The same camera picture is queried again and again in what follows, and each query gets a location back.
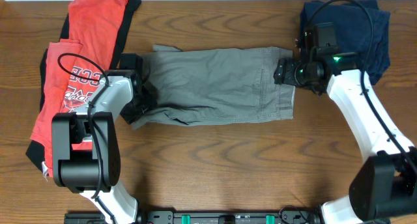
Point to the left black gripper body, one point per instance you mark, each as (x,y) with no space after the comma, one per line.
(147,101)

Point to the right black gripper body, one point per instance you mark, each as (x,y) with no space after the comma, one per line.
(287,68)

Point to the grey shorts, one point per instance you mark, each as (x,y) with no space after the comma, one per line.
(216,86)

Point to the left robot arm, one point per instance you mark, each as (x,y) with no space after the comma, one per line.
(86,157)

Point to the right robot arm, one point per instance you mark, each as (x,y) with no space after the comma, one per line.
(385,186)

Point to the red soccer t-shirt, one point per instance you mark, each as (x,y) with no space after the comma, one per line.
(92,39)

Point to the folded navy blue garment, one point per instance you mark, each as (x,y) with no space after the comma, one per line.
(353,31)

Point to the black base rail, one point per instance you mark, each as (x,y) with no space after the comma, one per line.
(281,217)

